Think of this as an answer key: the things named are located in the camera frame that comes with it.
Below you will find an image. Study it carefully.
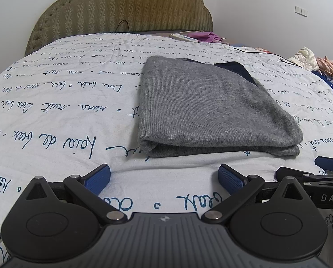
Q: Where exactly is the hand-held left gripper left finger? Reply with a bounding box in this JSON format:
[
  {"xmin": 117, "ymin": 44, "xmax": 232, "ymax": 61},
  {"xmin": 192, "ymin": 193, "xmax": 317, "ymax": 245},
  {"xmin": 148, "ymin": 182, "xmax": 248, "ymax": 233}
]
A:
[{"xmin": 24, "ymin": 165, "xmax": 128, "ymax": 224}]

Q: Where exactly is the thin black looped cable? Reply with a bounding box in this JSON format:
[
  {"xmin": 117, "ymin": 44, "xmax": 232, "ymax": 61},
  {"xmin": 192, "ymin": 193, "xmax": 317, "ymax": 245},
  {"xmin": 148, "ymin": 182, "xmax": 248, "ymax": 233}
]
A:
[{"xmin": 115, "ymin": 20, "xmax": 132, "ymax": 33}]

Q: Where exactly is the white script-printed bed sheet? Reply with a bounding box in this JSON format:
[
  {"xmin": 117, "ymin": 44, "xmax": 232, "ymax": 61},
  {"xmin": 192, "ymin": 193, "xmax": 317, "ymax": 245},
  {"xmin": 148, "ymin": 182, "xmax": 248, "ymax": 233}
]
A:
[{"xmin": 0, "ymin": 32, "xmax": 333, "ymax": 268}]

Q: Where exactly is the pink garment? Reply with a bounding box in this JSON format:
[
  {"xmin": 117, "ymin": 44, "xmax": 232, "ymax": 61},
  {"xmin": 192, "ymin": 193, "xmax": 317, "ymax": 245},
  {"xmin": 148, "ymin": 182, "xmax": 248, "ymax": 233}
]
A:
[{"xmin": 316, "ymin": 56, "xmax": 333, "ymax": 76}]

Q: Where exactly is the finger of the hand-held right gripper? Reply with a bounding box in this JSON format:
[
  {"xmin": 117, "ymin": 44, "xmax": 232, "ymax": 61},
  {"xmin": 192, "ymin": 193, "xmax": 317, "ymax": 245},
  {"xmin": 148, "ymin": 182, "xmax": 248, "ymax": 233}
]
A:
[
  {"xmin": 314, "ymin": 156, "xmax": 333, "ymax": 173},
  {"xmin": 275, "ymin": 167, "xmax": 333, "ymax": 188}
]

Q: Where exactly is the blue garment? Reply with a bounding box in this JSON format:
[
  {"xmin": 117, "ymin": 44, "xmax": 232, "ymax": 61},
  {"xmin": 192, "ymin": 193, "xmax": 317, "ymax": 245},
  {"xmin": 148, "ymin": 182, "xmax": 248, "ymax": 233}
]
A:
[{"xmin": 312, "ymin": 70, "xmax": 333, "ymax": 95}]

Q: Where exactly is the cream white garment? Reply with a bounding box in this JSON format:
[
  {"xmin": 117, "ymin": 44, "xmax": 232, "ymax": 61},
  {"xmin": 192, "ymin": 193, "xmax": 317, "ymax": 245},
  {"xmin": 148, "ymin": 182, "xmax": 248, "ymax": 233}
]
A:
[{"xmin": 288, "ymin": 47, "xmax": 319, "ymax": 71}]

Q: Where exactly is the purple cloth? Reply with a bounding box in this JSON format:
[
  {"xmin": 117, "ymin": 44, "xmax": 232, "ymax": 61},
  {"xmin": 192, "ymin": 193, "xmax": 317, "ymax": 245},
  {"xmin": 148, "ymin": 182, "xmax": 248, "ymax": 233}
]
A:
[{"xmin": 187, "ymin": 31, "xmax": 222, "ymax": 43}]

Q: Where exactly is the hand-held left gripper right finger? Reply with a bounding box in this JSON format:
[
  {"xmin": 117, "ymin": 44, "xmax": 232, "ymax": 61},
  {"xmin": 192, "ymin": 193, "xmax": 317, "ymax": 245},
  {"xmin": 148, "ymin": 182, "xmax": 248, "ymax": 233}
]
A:
[{"xmin": 201, "ymin": 164, "xmax": 305, "ymax": 224}]

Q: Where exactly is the olive padded headboard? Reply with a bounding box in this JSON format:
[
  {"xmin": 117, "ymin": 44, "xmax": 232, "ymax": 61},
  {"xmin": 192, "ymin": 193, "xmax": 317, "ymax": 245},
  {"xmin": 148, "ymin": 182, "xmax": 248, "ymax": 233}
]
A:
[{"xmin": 25, "ymin": 0, "xmax": 214, "ymax": 58}]

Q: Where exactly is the white power strip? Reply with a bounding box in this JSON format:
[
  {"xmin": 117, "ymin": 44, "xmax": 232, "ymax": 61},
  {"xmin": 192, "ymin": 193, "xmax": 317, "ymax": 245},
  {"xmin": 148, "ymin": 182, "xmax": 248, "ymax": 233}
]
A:
[{"xmin": 170, "ymin": 33, "xmax": 199, "ymax": 44}]

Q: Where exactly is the grey sweater with navy sleeves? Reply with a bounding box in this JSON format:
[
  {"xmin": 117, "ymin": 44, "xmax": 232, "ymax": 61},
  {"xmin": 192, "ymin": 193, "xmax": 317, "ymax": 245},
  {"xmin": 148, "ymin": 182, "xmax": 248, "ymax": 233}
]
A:
[{"xmin": 137, "ymin": 55, "xmax": 304, "ymax": 158}]

